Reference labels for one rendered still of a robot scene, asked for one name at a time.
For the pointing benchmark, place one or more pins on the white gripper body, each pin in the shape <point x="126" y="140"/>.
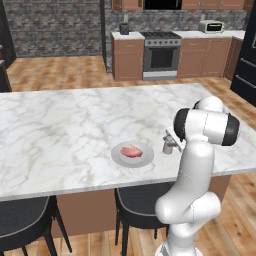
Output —
<point x="174" y="133"/>

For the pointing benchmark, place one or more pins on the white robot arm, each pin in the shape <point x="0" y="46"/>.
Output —
<point x="196" y="173"/>

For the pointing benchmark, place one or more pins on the grey metal shaker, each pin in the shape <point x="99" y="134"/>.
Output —
<point x="167" y="148"/>

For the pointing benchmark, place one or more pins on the grey round plate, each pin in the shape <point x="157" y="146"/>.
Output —
<point x="148" y="156"/>

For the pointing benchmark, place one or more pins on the pink raw steak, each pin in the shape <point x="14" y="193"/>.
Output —
<point x="130" y="151"/>

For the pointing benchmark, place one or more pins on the long brown base cabinet run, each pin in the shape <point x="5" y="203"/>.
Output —
<point x="206" y="56"/>

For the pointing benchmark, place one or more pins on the black tall cabinet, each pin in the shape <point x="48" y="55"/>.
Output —
<point x="6" y="40"/>

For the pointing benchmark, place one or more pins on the steel oven with hob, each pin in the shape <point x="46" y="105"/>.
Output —
<point x="161" y="56"/>

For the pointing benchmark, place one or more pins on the black padded stool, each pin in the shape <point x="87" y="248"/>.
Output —
<point x="20" y="216"/>
<point x="140" y="206"/>

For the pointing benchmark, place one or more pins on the black fridge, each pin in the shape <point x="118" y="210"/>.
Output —
<point x="246" y="56"/>

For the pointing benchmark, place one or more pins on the pale green toaster oven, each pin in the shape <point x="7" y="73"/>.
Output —
<point x="211" y="26"/>

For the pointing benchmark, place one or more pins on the black toaster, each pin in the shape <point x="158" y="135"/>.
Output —
<point x="124" y="29"/>

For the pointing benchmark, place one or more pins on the brown island base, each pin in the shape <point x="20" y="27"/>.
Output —
<point x="86" y="213"/>

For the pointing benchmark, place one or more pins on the black microwave oven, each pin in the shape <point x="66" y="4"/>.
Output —
<point x="162" y="4"/>

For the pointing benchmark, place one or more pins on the brown wall cabinets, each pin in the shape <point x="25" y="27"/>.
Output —
<point x="216" y="4"/>

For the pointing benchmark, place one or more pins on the narrow brown wall cabinet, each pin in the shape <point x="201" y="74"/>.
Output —
<point x="128" y="4"/>

